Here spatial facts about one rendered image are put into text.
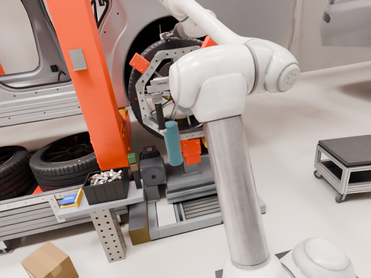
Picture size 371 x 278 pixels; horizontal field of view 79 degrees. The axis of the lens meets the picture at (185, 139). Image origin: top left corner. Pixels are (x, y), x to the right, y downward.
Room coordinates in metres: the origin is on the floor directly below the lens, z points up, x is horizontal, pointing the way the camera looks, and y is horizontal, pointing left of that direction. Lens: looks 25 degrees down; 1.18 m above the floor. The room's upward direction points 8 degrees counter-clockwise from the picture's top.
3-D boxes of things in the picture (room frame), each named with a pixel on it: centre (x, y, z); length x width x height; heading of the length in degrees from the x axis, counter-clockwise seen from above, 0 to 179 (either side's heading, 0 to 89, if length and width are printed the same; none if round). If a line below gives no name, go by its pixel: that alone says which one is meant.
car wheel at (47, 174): (1.63, 0.85, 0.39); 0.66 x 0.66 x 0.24
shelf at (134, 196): (1.02, 0.48, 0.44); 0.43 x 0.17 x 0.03; 98
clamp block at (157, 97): (1.12, 0.11, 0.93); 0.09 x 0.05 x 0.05; 8
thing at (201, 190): (1.52, -0.03, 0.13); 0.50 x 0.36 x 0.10; 98
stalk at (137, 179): (1.04, 0.29, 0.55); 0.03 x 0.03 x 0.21; 8
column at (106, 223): (1.01, 0.51, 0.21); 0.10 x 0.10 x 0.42; 8
